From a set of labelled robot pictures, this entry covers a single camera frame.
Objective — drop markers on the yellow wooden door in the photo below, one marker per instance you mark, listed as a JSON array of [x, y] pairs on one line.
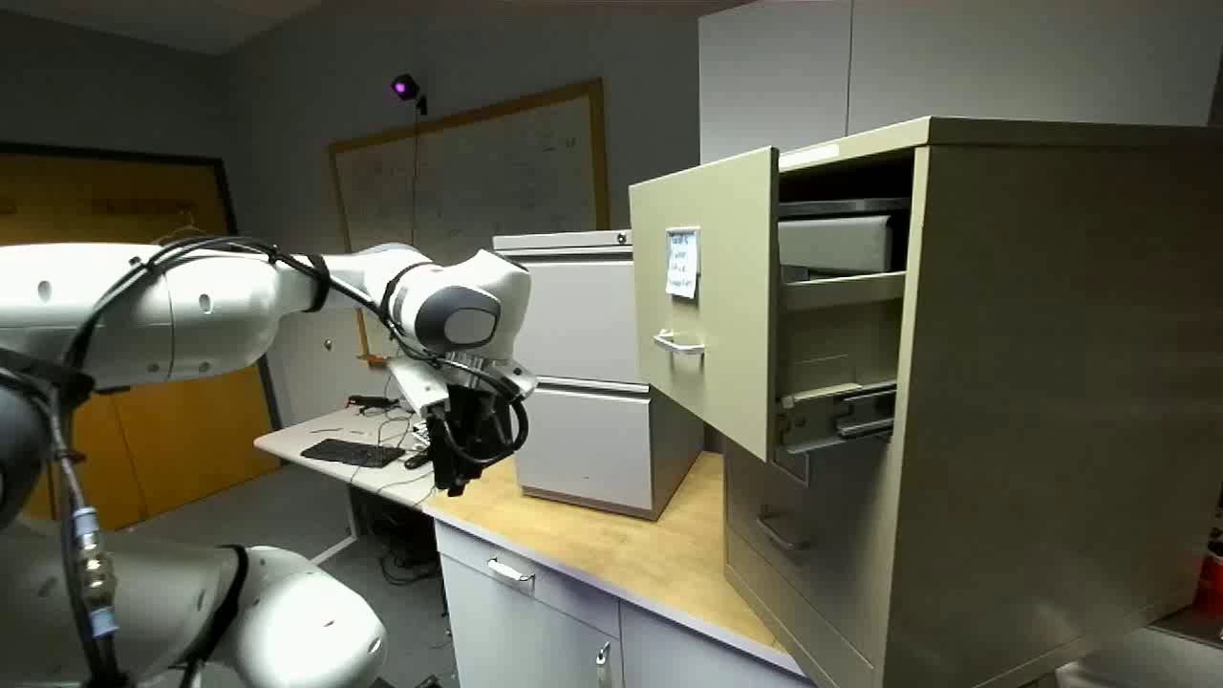
[[139, 420]]

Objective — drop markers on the gray wall cabinet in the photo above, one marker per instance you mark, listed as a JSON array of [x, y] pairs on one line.
[[957, 62]]

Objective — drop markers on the wood-framed whiteboard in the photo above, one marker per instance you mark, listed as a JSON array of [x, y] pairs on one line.
[[471, 178]]

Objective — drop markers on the gray under-counter cabinet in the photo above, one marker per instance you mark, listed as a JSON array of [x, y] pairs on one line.
[[560, 615]]

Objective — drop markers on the beige file cabinet drawer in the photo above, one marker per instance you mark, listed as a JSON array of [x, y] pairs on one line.
[[711, 306]]

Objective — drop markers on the small gray file cabinet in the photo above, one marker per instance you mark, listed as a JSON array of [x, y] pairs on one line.
[[595, 382]]

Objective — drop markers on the white desk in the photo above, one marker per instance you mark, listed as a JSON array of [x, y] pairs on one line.
[[348, 442]]

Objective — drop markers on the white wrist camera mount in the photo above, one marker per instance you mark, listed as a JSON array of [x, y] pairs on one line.
[[421, 382]]

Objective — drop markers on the purple-lit wall camera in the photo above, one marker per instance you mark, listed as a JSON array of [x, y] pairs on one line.
[[406, 89]]

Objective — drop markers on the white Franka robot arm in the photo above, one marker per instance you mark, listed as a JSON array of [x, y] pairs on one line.
[[155, 306]]

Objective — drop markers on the black computer keyboard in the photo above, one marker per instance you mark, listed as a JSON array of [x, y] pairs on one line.
[[352, 454]]

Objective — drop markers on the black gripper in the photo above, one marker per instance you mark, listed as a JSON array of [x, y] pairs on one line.
[[468, 425]]

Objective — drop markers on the beige metal file cabinet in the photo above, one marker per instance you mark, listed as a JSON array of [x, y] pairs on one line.
[[1018, 408]]

